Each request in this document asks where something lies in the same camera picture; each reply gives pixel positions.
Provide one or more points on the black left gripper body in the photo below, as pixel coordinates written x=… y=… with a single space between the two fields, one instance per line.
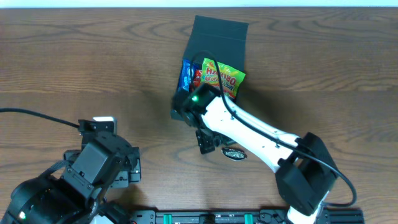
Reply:
x=133 y=175

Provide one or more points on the blue Oreo cookie pack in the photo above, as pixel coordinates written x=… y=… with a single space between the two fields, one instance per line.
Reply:
x=187 y=75

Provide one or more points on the green Haribo gummy bag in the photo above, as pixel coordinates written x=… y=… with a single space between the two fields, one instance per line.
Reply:
x=231 y=78

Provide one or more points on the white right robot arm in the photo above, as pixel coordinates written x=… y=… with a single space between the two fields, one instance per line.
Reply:
x=303 y=167

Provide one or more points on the small black candy wrapper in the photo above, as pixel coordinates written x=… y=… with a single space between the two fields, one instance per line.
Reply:
x=234 y=154

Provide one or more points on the black box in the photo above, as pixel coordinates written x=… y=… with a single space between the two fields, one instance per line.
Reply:
x=226 y=40

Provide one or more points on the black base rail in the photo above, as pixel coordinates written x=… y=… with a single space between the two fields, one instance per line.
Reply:
x=267 y=216

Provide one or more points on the red snack bag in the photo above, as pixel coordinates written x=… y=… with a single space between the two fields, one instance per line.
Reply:
x=196 y=79

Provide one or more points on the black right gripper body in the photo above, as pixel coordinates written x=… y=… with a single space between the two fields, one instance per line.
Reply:
x=204 y=142

